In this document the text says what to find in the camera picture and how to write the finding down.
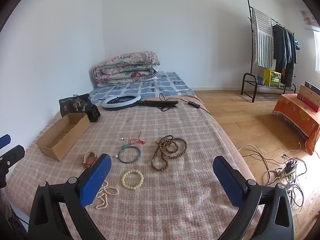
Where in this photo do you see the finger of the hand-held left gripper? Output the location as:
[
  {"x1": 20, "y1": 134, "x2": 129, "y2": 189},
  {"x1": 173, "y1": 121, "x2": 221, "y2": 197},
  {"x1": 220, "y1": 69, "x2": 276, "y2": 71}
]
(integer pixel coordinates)
[
  {"x1": 0, "y1": 144, "x2": 26, "y2": 167},
  {"x1": 0, "y1": 134, "x2": 12, "y2": 151}
]

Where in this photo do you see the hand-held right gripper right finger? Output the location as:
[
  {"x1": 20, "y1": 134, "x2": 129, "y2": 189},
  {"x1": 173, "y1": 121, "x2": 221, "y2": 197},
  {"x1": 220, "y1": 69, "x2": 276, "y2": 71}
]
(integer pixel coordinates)
[{"x1": 212, "y1": 155, "x2": 295, "y2": 240}]

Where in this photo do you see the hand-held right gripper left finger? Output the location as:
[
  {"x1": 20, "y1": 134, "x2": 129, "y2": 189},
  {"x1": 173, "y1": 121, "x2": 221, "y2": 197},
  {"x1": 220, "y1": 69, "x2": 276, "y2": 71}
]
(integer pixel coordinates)
[{"x1": 28, "y1": 153, "x2": 112, "y2": 240}]

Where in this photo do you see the white pearl necklace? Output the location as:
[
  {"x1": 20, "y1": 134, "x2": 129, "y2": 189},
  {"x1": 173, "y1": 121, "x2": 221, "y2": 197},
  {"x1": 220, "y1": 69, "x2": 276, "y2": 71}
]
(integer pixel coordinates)
[{"x1": 96, "y1": 180, "x2": 119, "y2": 210}]

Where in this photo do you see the red strap watch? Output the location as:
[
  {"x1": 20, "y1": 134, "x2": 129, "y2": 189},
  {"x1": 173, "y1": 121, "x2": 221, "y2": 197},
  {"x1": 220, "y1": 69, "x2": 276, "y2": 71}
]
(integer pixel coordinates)
[{"x1": 81, "y1": 151, "x2": 99, "y2": 168}]

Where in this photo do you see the cream bead bracelet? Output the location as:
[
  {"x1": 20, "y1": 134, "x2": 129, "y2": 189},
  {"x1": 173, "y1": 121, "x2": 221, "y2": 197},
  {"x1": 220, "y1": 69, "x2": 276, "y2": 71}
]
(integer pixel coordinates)
[{"x1": 121, "y1": 169, "x2": 144, "y2": 189}]

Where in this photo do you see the cardboard box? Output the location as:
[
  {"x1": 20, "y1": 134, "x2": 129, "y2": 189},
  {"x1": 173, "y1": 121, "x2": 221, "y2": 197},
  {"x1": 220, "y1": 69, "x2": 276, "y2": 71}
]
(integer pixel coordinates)
[{"x1": 36, "y1": 112, "x2": 91, "y2": 162}]

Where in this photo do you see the blue bangle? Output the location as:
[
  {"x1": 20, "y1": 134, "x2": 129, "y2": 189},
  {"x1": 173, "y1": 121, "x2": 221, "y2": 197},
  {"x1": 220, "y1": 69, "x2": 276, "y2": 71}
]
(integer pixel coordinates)
[{"x1": 118, "y1": 145, "x2": 141, "y2": 164}]

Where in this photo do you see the brown wooden bead necklace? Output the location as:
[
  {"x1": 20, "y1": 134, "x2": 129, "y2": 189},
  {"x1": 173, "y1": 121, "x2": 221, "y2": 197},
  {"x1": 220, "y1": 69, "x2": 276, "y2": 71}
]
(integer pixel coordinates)
[{"x1": 151, "y1": 135, "x2": 187, "y2": 171}]

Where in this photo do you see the white power strip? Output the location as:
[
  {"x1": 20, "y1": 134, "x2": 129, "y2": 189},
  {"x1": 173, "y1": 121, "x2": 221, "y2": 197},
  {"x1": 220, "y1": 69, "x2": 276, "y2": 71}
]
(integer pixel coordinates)
[{"x1": 275, "y1": 161, "x2": 298, "y2": 178}]

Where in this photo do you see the pink plaid blanket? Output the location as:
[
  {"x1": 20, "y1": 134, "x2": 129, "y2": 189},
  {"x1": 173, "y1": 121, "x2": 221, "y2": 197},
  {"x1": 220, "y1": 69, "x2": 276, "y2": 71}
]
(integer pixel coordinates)
[{"x1": 5, "y1": 96, "x2": 263, "y2": 240}]

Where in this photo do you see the small black box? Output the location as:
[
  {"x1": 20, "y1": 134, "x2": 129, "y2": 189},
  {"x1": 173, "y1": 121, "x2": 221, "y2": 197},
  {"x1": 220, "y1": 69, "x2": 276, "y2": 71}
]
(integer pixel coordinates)
[{"x1": 87, "y1": 104, "x2": 101, "y2": 123}]

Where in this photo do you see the black printed bag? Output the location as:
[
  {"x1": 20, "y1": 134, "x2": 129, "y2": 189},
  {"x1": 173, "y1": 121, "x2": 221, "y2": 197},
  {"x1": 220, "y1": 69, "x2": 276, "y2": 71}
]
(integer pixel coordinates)
[{"x1": 59, "y1": 93, "x2": 92, "y2": 117}]

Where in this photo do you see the orange covered table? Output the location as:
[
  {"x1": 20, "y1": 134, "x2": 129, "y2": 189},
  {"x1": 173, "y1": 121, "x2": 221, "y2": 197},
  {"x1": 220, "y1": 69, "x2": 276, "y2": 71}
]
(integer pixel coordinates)
[{"x1": 273, "y1": 94, "x2": 320, "y2": 155}]

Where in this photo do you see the black folded tripod stand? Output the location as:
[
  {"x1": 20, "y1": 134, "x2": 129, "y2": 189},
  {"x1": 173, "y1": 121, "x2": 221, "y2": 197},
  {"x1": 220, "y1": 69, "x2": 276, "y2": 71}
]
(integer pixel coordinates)
[{"x1": 140, "y1": 99, "x2": 179, "y2": 112}]

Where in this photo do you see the red flat box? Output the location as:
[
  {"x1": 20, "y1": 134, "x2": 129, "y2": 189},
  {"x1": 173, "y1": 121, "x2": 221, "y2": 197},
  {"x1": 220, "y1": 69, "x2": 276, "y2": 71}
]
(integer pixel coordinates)
[{"x1": 297, "y1": 93, "x2": 320, "y2": 113}]

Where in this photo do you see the yellow box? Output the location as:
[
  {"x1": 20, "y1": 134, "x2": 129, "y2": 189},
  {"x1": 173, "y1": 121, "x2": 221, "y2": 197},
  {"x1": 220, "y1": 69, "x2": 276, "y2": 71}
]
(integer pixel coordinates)
[{"x1": 263, "y1": 69, "x2": 282, "y2": 87}]

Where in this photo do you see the tan flat box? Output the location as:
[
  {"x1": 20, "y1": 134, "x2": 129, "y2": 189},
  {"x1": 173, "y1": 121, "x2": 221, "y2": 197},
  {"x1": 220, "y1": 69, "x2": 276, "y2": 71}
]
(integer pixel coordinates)
[{"x1": 299, "y1": 84, "x2": 320, "y2": 112}]

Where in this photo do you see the folded floral quilt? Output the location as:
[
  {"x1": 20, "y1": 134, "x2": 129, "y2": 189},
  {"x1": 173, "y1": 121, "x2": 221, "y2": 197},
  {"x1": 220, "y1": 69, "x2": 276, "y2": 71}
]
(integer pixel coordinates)
[{"x1": 93, "y1": 52, "x2": 160, "y2": 85}]

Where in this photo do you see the dark blue flat box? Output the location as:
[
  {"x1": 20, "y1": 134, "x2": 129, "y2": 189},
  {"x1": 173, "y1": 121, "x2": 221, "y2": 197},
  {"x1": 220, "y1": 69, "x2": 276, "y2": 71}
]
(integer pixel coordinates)
[{"x1": 304, "y1": 81, "x2": 320, "y2": 91}]

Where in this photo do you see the black metal clothes rack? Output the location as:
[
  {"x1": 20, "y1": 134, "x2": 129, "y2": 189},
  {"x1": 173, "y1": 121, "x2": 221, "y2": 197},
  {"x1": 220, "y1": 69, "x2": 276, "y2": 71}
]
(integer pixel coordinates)
[{"x1": 241, "y1": 0, "x2": 297, "y2": 103}]

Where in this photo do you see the striped hanging cloth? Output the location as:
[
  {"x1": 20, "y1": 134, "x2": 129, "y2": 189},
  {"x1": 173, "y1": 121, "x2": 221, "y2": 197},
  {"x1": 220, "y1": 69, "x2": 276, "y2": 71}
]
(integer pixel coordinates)
[{"x1": 251, "y1": 7, "x2": 274, "y2": 68}]

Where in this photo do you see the row of dark hanging clothes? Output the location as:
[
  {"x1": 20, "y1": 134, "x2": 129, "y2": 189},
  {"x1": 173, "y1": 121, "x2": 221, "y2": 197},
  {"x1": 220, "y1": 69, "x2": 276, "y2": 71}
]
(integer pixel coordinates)
[{"x1": 272, "y1": 24, "x2": 297, "y2": 87}]

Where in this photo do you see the window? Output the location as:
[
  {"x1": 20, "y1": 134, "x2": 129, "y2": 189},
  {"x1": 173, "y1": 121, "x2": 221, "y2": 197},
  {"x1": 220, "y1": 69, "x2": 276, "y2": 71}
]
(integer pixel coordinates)
[{"x1": 314, "y1": 29, "x2": 320, "y2": 73}]

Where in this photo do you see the floral window valance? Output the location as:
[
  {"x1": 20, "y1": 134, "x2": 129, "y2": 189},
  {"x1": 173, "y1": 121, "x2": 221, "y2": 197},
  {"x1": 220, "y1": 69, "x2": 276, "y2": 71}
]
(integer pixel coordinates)
[{"x1": 300, "y1": 10, "x2": 320, "y2": 29}]

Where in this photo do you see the red string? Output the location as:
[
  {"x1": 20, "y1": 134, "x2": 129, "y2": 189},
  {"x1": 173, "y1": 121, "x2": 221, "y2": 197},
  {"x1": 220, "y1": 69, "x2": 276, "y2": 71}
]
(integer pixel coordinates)
[{"x1": 122, "y1": 131, "x2": 145, "y2": 150}]

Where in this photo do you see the power strip with cables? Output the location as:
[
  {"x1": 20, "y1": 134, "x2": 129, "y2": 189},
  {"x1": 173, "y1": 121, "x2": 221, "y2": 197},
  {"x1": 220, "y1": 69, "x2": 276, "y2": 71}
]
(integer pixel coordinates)
[{"x1": 237, "y1": 142, "x2": 310, "y2": 214}]

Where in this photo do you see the white ring light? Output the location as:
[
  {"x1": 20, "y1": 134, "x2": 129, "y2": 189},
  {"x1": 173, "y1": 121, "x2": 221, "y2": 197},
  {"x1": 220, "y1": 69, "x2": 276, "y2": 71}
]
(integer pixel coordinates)
[{"x1": 102, "y1": 94, "x2": 142, "y2": 111}]

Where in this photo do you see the black cable with controller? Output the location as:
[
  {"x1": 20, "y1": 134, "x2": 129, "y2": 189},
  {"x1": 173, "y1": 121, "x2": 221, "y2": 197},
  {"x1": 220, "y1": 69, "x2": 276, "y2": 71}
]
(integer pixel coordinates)
[{"x1": 159, "y1": 93, "x2": 212, "y2": 115}]

